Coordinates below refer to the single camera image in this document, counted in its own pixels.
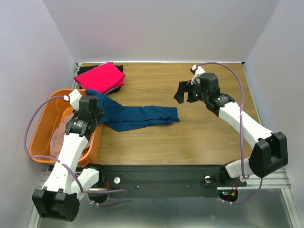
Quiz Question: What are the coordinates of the dusty pink t shirt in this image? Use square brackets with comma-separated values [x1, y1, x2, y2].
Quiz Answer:
[50, 113, 94, 160]

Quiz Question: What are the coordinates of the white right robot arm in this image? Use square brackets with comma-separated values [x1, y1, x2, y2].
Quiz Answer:
[174, 73, 288, 185]

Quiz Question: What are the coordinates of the folded black t shirt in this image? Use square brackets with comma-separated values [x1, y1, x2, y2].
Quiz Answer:
[78, 63, 124, 95]

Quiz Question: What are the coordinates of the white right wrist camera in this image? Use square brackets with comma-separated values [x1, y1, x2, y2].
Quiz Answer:
[190, 65, 205, 85]

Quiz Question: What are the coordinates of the orange plastic basket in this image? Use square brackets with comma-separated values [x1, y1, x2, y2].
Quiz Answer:
[29, 98, 103, 167]

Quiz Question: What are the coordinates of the folded magenta t shirt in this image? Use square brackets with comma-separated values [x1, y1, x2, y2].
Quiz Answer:
[73, 61, 126, 96]

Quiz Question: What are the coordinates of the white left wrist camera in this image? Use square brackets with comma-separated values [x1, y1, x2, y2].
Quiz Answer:
[64, 89, 82, 111]

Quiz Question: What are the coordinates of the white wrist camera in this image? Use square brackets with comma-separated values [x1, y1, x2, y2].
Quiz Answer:
[64, 89, 82, 111]
[190, 65, 205, 85]

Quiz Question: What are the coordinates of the aluminium rail frame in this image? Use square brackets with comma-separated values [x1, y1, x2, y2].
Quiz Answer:
[27, 62, 296, 228]

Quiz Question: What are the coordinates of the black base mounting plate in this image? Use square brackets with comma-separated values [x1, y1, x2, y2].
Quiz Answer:
[87, 164, 247, 198]

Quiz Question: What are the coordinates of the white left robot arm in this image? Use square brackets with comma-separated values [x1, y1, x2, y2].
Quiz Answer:
[32, 95, 106, 222]

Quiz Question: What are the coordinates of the blue t shirt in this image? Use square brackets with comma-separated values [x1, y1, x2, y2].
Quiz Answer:
[85, 89, 180, 132]

